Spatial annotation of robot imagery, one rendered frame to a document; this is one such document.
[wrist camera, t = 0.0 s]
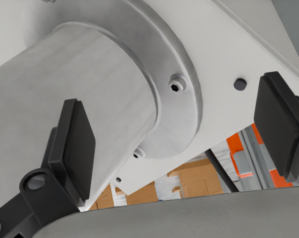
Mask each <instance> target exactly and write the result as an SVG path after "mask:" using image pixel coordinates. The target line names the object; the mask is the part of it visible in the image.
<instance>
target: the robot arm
mask: <svg viewBox="0 0 299 238"><path fill-rule="evenodd" d="M21 30H22V35H23V40H24V44H25V47H26V49H25V50H23V51H22V52H20V53H19V54H18V55H16V56H14V57H13V58H11V59H10V60H8V61H7V62H5V63H4V64H2V65H1V66H0V238H299V186H292V187H277V188H268V189H260V190H250V191H242V192H233V193H225V194H216V195H205V196H196V197H188V198H181V199H172V200H165V201H157V202H149V203H141V204H130V205H122V206H115V207H108V208H102V209H95V210H89V208H90V207H91V206H92V205H93V203H94V202H95V201H96V199H97V198H98V197H99V195H100V194H101V193H102V192H103V190H104V189H105V188H106V187H107V185H108V184H109V183H110V182H111V180H112V179H113V178H114V176H115V175H116V174H117V173H118V171H119V170H120V169H121V167H122V166H123V165H124V164H125V162H126V161H127V160H128V158H129V157H130V156H131V155H132V156H133V157H134V158H135V159H138V160H140V159H141V158H145V159H156V160H160V159H166V158H171V157H173V156H175V155H178V154H180V153H181V152H183V151H184V150H185V149H186V148H187V147H188V146H189V145H190V143H191V142H192V140H193V138H194V137H195V135H196V134H197V132H198V131H199V128H200V124H201V121H202V118H203V98H202V92H201V86H200V82H199V80H198V77H197V74H196V71H195V68H194V65H193V64H192V62H191V60H190V58H189V56H188V54H187V52H186V50H185V49H184V47H183V45H182V43H181V42H180V41H179V39H178V38H177V37H176V35H175V34H174V32H173V31H172V30H171V28H170V27H169V26H168V24H167V23H166V22H165V21H164V20H163V19H162V18H161V17H160V16H159V15H158V14H157V13H156V12H155V11H154V10H153V9H152V8H151V7H150V6H149V5H148V4H147V3H145V2H144V1H143V0H23V3H22V9H21ZM254 124H255V126H256V128H257V130H258V132H259V134H260V136H261V138H262V140H263V142H264V144H265V146H266V148H267V150H268V153H269V155H270V157H271V159H272V161H273V163H274V165H275V167H276V169H277V171H278V173H279V175H280V176H281V177H283V176H284V178H285V181H286V183H291V182H296V183H298V184H299V96H297V95H295V94H294V93H293V91H292V90H291V89H290V87H289V86H288V85H287V83H286V82H285V80H284V79H283V77H282V76H281V75H280V73H279V72H278V71H273V72H266V73H264V75H263V76H261V77H260V80H259V86H258V92H257V98H256V106H255V112H254Z"/></svg>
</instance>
